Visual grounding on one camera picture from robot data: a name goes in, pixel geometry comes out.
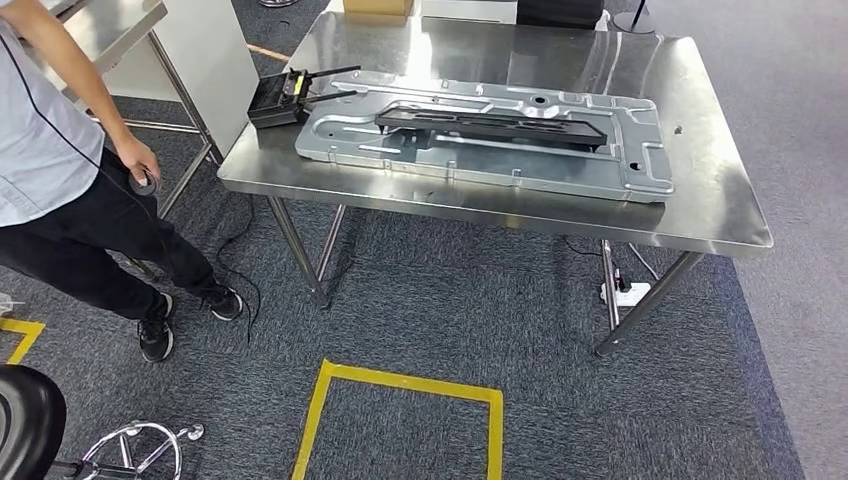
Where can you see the black plastic plate frame part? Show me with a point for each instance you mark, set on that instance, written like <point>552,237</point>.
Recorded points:
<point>490,126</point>

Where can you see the stainless steel workbench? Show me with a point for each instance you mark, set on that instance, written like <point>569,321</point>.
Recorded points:
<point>702,185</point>

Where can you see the stamped grey sheet metal panel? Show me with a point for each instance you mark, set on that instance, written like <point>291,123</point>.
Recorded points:
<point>530,169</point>

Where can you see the black device with antennas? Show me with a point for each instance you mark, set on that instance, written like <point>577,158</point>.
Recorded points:
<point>272,106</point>

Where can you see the white power strip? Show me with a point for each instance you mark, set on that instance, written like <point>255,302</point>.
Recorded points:
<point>632,293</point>

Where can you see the small wooden box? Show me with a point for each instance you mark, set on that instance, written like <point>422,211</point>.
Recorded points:
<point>378,6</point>

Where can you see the orange floor tape strip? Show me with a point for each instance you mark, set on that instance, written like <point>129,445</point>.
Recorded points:
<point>268,53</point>

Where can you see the black zip carry case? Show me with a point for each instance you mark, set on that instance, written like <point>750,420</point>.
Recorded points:
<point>560,13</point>

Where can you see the white table with steel legs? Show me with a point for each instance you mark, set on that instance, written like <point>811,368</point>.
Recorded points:
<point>212,66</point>

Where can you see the chrome round chair base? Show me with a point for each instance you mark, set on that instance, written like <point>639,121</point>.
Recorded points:
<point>278,2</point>

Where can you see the small black handheld controller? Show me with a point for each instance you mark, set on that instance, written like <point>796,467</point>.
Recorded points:
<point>144,183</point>

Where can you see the black pole floor stand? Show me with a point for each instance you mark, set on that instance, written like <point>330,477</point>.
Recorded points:
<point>632,20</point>

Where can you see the person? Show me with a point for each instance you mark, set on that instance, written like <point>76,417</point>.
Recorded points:
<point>53,199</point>

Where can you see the yellow floor tape marking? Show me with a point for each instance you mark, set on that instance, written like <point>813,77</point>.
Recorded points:
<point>26,338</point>

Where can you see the black stool with chrome base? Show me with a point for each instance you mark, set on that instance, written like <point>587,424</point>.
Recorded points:
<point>26,417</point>

